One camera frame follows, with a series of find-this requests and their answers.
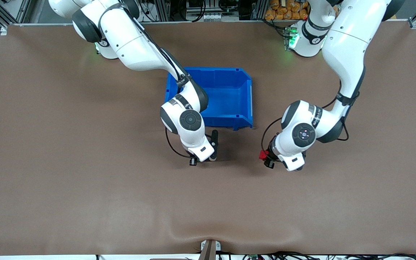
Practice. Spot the red cube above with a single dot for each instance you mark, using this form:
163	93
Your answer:
263	155

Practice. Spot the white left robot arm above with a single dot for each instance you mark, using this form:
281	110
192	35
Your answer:
349	39

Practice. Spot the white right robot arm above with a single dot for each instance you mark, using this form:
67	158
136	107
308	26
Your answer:
132	39

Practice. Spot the blue plastic storage bin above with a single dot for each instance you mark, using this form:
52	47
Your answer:
229	94

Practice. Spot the brown table mat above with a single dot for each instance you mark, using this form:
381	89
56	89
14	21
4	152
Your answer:
121	198

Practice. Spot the white connector block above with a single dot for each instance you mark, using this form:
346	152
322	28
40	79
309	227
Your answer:
210	16

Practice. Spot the orange packets pile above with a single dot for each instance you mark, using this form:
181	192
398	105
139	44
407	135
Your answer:
280	12

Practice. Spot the white power strip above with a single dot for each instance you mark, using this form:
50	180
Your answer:
144	14

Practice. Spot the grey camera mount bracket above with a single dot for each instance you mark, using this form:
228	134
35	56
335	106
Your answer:
209	251

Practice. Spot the aluminium rack frame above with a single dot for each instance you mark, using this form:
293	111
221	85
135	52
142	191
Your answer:
161	9

